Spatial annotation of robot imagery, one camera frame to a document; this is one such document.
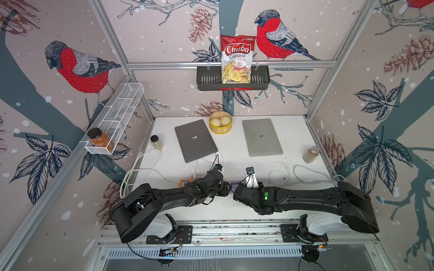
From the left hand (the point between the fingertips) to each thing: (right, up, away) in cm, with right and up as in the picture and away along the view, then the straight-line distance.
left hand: (232, 185), depth 84 cm
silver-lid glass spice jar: (+45, +14, +8) cm, 48 cm away
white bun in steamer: (-10, +34, +26) cm, 44 cm away
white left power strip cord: (-46, +3, +8) cm, 47 cm away
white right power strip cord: (+55, 0, +6) cm, 56 cm away
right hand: (+6, +1, -3) cm, 7 cm away
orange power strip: (-26, 0, +4) cm, 26 cm away
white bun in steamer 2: (-3, +35, +29) cm, 46 cm away
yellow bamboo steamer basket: (-5, +29, +26) cm, 39 cm away
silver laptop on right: (+20, +23, +23) cm, 39 cm away
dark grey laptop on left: (-23, +21, +23) cm, 39 cm away
